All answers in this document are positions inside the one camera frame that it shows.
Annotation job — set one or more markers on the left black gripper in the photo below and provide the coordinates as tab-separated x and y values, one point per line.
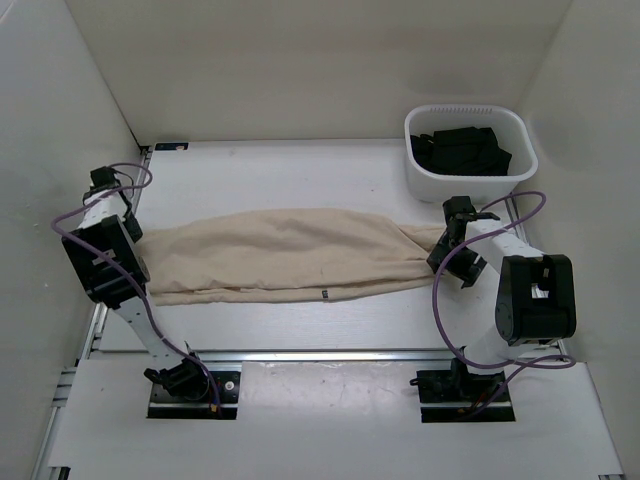
133	228

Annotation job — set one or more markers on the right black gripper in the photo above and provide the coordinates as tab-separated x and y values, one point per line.
466	271

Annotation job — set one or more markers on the beige trousers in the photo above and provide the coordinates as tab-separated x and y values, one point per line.
286	256

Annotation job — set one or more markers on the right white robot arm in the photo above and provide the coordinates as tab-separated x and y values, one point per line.
535	300

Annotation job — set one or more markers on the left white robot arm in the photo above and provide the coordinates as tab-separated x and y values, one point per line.
99	239

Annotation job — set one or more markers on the black folded garment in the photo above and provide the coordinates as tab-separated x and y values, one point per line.
469	151

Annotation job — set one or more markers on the white plastic basket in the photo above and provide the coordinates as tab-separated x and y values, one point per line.
512	136

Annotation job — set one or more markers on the right aluminium frame rail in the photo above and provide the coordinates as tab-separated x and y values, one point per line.
521	208

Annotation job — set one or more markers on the aluminium frame rail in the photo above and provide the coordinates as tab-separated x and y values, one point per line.
90	343
521	208

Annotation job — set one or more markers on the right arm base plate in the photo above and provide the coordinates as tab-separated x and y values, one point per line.
456	396

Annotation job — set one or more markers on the front aluminium rail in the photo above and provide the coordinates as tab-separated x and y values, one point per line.
326	356

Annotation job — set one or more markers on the left aluminium frame rail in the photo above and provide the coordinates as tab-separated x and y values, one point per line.
90	343

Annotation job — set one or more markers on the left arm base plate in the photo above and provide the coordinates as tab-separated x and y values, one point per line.
185	393

